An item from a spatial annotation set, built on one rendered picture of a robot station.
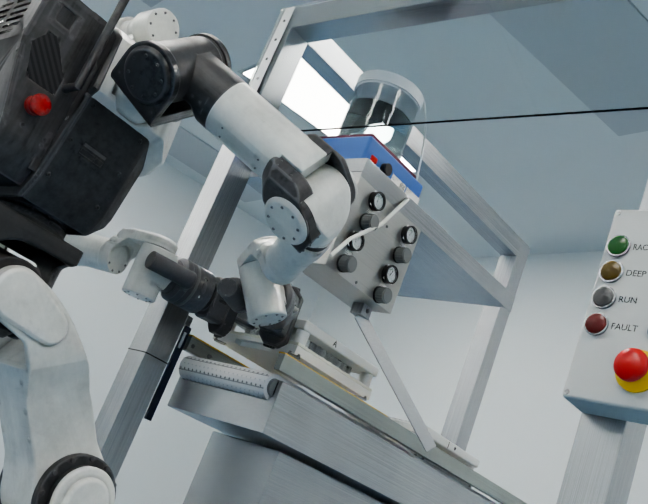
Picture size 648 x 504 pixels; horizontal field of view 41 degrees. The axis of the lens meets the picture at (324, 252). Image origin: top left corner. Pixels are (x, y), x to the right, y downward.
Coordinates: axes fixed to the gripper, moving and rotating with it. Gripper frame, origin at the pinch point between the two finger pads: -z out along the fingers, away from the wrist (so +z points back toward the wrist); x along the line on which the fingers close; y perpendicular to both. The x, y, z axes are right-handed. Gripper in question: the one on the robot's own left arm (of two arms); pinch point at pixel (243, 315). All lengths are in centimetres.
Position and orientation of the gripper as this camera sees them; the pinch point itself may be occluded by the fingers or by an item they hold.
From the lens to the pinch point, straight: 178.6
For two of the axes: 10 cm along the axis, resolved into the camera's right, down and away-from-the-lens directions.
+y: 6.3, -0.1, -7.8
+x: -3.4, 9.0, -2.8
